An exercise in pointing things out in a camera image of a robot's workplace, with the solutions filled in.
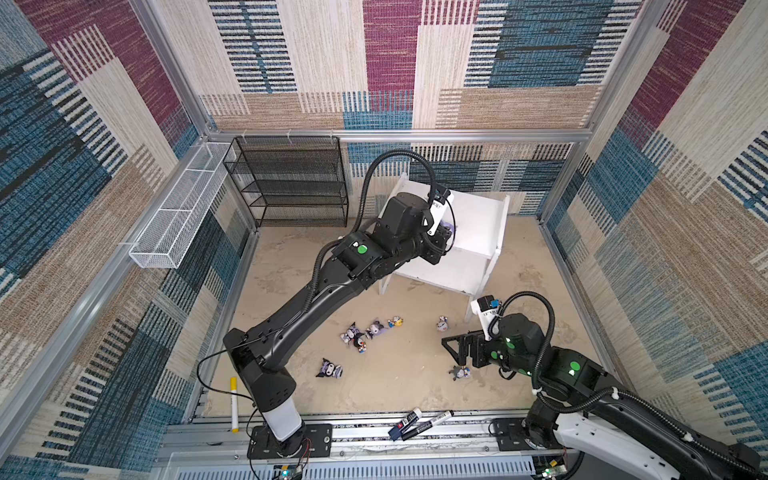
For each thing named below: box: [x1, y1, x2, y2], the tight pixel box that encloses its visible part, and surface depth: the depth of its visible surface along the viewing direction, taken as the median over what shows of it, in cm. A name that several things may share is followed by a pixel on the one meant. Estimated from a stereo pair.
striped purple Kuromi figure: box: [340, 321, 365, 344], surface depth 90 cm
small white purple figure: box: [436, 315, 449, 332], surface depth 93 cm
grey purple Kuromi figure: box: [448, 365, 471, 381], surface depth 84 cm
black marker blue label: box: [388, 407, 422, 441], surface depth 76 cm
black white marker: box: [401, 410, 455, 441], surface depth 77 cm
